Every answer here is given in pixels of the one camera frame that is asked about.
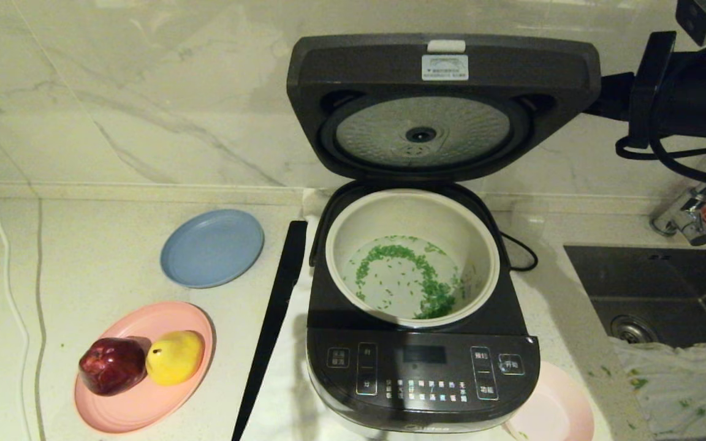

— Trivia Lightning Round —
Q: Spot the chrome faucet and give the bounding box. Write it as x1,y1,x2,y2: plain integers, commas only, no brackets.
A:
648,150,706,247

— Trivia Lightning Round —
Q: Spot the chopped green onion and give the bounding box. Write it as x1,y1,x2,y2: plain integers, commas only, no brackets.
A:
353,236,467,320

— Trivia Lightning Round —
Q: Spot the pink plastic bowl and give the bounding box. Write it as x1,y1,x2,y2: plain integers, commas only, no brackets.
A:
503,360,596,441

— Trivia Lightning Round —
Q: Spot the white inner pot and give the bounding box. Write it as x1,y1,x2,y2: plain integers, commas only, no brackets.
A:
325,188,501,328

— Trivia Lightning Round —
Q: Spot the black rice cooker base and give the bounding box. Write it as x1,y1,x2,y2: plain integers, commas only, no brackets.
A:
306,179,541,434

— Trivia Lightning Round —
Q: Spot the round steel sink drain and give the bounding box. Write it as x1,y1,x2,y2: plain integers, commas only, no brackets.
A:
610,315,657,345

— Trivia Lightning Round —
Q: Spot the white cloth with green specks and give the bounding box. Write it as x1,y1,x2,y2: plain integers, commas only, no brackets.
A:
610,337,706,439

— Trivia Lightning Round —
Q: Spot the long black flat strip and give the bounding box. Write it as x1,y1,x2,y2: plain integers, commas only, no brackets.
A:
232,220,308,441

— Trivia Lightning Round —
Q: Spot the blue plastic plate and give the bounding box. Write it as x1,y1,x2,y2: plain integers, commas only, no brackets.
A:
160,209,265,289

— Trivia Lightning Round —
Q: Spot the yellow pear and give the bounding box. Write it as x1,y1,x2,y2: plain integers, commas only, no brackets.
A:
145,330,205,386

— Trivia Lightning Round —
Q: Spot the pink plastic plate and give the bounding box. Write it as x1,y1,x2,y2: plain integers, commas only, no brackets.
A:
74,300,216,434

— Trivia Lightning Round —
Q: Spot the red apple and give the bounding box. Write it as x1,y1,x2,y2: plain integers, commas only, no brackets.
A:
78,337,148,396

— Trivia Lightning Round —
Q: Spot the black power cord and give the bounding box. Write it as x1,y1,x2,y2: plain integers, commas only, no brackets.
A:
500,232,539,272

